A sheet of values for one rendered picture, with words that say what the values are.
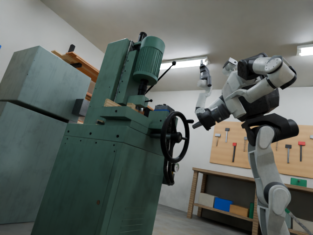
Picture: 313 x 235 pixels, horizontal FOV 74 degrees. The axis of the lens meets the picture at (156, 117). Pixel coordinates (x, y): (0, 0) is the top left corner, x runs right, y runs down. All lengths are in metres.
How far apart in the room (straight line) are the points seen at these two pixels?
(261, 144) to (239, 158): 3.04
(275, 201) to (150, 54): 1.15
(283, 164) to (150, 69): 3.38
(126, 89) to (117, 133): 0.43
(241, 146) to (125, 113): 3.55
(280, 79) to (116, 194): 0.94
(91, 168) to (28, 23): 2.90
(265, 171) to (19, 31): 3.43
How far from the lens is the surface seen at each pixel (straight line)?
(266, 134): 1.40
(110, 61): 1.68
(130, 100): 1.44
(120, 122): 1.19
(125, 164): 1.13
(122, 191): 1.16
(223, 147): 4.50
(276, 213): 1.37
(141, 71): 1.43
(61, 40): 4.01
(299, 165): 4.35
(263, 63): 1.20
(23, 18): 3.77
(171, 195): 4.79
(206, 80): 1.81
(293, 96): 4.72
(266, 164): 1.41
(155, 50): 1.52
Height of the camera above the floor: 0.59
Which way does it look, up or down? 15 degrees up
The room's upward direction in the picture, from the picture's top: 12 degrees clockwise
